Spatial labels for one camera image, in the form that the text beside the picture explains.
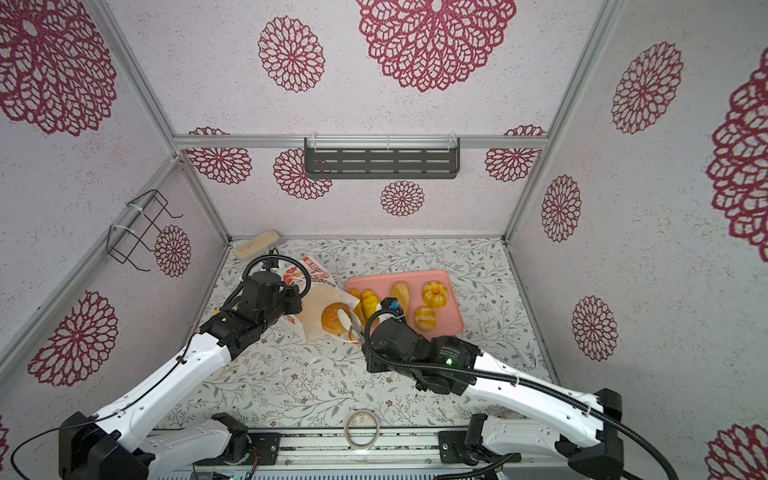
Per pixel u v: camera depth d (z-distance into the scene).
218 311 1.00
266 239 1.18
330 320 0.79
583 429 0.39
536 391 0.41
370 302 0.97
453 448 0.71
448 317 0.97
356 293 1.00
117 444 0.39
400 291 1.00
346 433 0.77
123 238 0.73
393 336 0.47
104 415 0.40
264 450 0.74
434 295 0.98
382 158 0.96
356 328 0.73
